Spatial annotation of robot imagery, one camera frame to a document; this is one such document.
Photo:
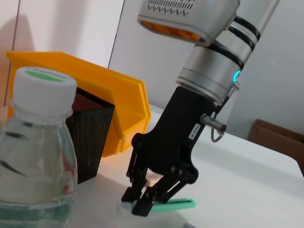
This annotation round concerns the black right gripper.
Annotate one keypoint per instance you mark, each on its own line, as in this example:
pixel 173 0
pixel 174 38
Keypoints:
pixel 175 133

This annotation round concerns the beige eraser with sleeve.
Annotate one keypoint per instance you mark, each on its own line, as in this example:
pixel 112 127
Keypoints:
pixel 154 179

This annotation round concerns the green utility knife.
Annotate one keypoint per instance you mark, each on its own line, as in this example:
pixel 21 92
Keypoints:
pixel 175 204

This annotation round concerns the clear green-label water bottle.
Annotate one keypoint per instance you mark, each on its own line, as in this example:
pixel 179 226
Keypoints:
pixel 35 152

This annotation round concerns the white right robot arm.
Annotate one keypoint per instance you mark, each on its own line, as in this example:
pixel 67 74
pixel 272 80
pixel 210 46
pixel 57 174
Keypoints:
pixel 221 66

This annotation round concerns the black mesh pen holder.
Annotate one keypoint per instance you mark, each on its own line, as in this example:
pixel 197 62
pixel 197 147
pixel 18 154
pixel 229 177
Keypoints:
pixel 92 133

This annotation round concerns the yellow plastic bin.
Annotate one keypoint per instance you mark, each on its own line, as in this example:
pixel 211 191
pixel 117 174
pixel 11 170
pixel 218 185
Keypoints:
pixel 123 95

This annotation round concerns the brown cardboard box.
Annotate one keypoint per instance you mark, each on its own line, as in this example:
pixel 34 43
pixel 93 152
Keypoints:
pixel 275 140

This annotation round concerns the right wrist camera housing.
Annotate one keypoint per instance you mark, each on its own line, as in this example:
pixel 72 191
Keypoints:
pixel 187 21

